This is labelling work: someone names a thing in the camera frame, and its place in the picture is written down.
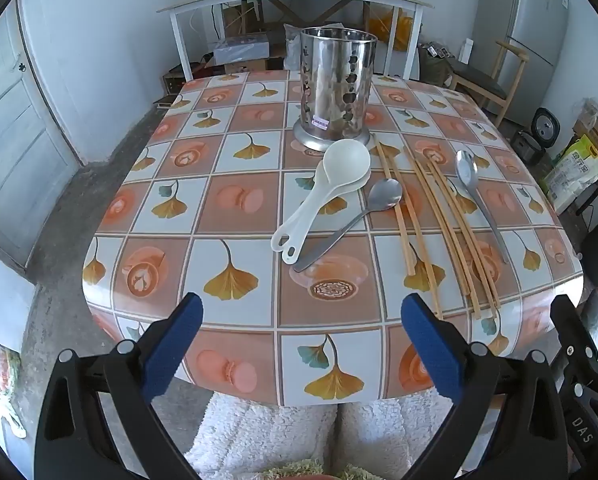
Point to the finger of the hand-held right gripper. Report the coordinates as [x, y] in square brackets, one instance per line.
[571, 330]

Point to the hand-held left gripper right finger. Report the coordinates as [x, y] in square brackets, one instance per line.
[431, 345]

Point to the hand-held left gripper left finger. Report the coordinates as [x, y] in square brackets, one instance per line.
[176, 350]

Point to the steel spoon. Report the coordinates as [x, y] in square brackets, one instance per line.
[466, 167]
[385, 195]

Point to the perforated steel utensil holder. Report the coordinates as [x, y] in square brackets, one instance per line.
[329, 90]

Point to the white fleece clothing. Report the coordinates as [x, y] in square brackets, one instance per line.
[259, 435]

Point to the yellow and white rice bag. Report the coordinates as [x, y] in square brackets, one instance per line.
[576, 170]

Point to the green fuzzy jacket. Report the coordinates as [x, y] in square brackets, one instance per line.
[304, 474]

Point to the black rice cooker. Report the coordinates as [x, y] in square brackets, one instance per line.
[529, 147]

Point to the white panel door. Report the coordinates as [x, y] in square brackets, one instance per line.
[19, 150]

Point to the wooden chair with dark seat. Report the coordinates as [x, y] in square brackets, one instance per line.
[479, 87]

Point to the dark red wooden box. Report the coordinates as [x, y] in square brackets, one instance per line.
[179, 80]

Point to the stained cardboard box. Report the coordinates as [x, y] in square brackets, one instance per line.
[246, 66]

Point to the white upright box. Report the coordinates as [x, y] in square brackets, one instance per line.
[466, 51]

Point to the grey wrapped box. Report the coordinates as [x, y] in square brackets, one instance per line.
[241, 50]

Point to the yellow plastic bag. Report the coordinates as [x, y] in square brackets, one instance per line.
[396, 30]

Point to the grey refrigerator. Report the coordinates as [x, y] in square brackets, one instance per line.
[534, 10]

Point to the white plastic bag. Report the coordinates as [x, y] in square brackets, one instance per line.
[291, 47]

